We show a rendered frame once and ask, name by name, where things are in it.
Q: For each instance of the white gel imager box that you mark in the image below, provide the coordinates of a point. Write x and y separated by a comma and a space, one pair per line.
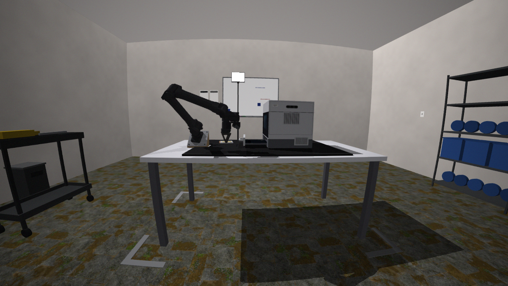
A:
286, 124

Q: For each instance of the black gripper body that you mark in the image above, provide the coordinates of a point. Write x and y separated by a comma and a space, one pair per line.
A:
224, 130

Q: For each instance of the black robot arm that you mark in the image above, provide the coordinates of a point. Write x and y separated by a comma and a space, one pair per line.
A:
175, 91

